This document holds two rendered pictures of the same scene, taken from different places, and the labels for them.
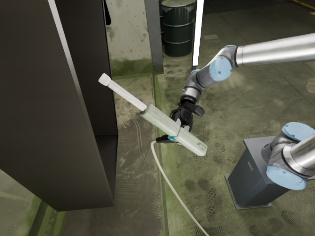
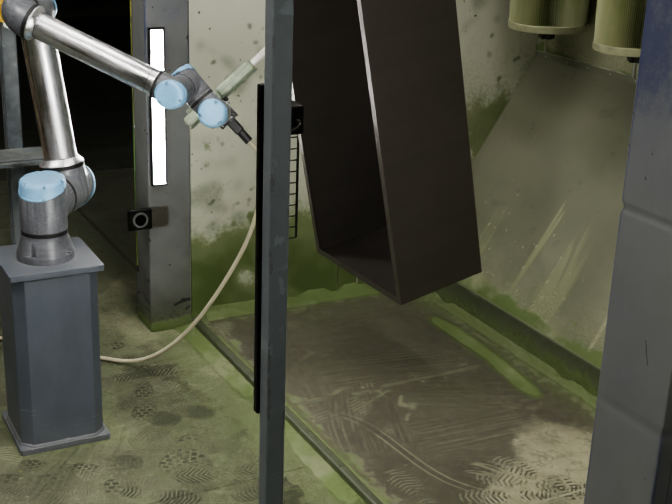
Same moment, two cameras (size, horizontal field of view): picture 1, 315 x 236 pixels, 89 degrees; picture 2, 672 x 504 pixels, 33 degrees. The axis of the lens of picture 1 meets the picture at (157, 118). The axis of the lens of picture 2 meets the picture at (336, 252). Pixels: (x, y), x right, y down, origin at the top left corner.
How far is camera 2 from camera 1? 4.27 m
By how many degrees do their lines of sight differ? 107
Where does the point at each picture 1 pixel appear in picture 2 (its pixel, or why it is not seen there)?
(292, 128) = (54, 178)
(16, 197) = (523, 270)
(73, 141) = (299, 57)
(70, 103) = not seen: hidden behind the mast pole
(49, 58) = not seen: outside the picture
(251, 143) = (88, 262)
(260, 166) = (81, 246)
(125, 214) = (323, 352)
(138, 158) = (362, 414)
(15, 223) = (490, 271)
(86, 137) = not seen: hidden behind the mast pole
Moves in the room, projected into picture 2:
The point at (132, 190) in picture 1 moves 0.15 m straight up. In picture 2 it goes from (334, 373) to (336, 338)
